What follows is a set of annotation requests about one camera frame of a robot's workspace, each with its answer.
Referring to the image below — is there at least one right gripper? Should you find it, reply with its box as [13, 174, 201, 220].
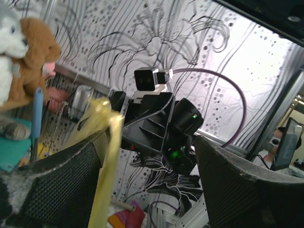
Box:
[109, 91, 175, 158]

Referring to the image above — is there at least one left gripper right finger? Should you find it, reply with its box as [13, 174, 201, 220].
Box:
[194, 135, 304, 228]

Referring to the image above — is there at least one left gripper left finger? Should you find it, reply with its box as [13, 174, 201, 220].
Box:
[0, 131, 108, 228]

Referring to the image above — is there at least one yellow trash bag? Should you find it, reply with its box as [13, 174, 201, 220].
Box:
[65, 97, 124, 228]

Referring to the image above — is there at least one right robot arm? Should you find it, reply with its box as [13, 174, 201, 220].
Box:
[110, 91, 204, 175]

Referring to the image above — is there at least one teal folded cloth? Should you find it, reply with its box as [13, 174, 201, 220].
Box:
[0, 115, 32, 171]

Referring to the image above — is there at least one purple orange toy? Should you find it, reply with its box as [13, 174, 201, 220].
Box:
[107, 200, 146, 228]

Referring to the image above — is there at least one silver pouch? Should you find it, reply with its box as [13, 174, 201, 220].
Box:
[68, 85, 94, 120]

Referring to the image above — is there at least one brown dog plush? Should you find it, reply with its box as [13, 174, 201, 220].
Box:
[8, 17, 61, 102]

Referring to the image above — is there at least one pink plush toy top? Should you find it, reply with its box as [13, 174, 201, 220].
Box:
[42, 62, 56, 77]

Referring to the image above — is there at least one white husky plush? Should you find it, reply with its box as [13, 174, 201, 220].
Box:
[0, 4, 29, 106]

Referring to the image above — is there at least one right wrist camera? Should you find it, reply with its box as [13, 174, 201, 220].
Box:
[133, 67, 173, 100]

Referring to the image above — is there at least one black wire basket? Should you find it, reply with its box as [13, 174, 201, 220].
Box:
[46, 74, 83, 121]

